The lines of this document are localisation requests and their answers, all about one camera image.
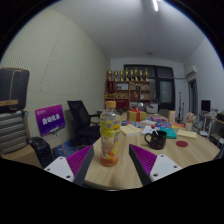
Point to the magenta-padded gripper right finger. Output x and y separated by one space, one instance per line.
145 160

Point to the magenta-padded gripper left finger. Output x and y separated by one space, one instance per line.
78 161

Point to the orange-capped drink bottle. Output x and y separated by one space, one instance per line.
110 133

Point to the black mug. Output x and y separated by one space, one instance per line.
159 140

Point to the white booklet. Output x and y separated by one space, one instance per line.
146 130

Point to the small pale yellow notepad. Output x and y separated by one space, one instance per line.
130 130

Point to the red-tipped white stirrer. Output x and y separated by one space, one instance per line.
153 126

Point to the teal book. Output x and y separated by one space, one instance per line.
170 133

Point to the blue colourful magazine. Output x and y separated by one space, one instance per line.
162 125

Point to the flat round red coaster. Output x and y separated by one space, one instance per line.
182 144

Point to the black office chair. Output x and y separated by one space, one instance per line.
80 116

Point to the yellow gift box red ribbon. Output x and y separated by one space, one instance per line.
136 115

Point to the orange book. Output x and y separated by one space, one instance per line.
178 125

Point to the large pale yellow notepad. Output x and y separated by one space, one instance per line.
186 134

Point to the purple sign board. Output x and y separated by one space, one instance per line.
50 120

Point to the small cream upright box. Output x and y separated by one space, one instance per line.
171 116

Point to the flower bouquet in white pot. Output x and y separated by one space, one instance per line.
190 118

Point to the wooden shelf unit with trophies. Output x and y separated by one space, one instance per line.
130 93

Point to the grey ribbed suitcase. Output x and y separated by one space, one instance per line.
11 133

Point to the dark glass door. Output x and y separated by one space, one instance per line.
165 90

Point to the black computer monitor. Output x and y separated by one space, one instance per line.
205 105

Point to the ceiling tube light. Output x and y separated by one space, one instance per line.
155 5

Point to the white wall air conditioner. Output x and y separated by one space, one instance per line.
191 70

